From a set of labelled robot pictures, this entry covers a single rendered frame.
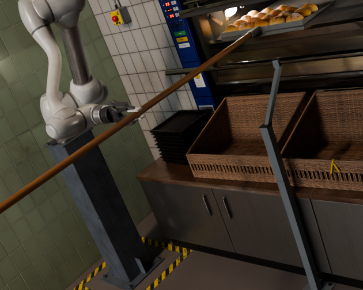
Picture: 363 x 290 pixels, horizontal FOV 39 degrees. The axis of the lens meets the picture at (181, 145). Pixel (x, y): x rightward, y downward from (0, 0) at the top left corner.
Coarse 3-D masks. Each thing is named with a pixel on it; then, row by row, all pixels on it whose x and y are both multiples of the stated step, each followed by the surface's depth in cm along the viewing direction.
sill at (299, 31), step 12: (324, 24) 250; (336, 24) 243; (348, 24) 239; (360, 24) 235; (240, 36) 288; (264, 36) 272; (276, 36) 267; (288, 36) 263; (300, 36) 258; (216, 48) 297
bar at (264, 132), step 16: (224, 64) 250; (240, 64) 243; (256, 64) 236; (272, 64) 231; (272, 96) 227; (272, 112) 226; (272, 128) 224; (272, 144) 225; (272, 160) 230; (288, 192) 235; (288, 208) 239; (304, 240) 246; (304, 256) 249; (304, 288) 263; (320, 288) 258
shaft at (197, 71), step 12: (228, 48) 262; (216, 60) 255; (192, 72) 244; (180, 84) 237; (156, 96) 228; (144, 108) 222; (120, 120) 215; (132, 120) 217; (108, 132) 208; (96, 144) 204; (72, 156) 197; (60, 168) 193; (36, 180) 186; (24, 192) 182; (0, 204) 177; (12, 204) 179
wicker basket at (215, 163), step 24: (240, 96) 299; (264, 96) 288; (288, 96) 278; (216, 120) 301; (240, 120) 304; (264, 120) 292; (288, 120) 282; (192, 144) 286; (216, 144) 301; (240, 144) 304; (264, 144) 292; (192, 168) 286; (216, 168) 274; (240, 168) 262; (264, 168) 251
